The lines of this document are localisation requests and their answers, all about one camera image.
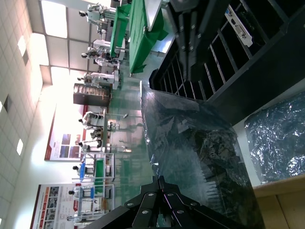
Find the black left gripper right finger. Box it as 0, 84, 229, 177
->
159, 177, 239, 229

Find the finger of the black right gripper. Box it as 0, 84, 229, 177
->
190, 0, 216, 79
175, 11, 191, 81

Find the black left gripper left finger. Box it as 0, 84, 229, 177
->
83, 177, 160, 229

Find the dark antistatic bag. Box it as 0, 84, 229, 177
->
139, 81, 265, 227

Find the black slotted plastic container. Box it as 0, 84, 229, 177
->
149, 0, 305, 127

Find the brown cardboard box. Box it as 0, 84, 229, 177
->
252, 176, 305, 229

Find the green cloth table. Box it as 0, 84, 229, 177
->
128, 0, 169, 74
109, 4, 131, 58

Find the pipe rack with green panel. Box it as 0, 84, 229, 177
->
71, 152, 115, 189

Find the brown shelf cabinet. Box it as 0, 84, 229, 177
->
73, 83, 112, 108

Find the empty blue-grey antistatic bag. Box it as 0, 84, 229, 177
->
244, 93, 305, 186

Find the red white wall poster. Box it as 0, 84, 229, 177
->
30, 184, 81, 229
44, 104, 87, 162

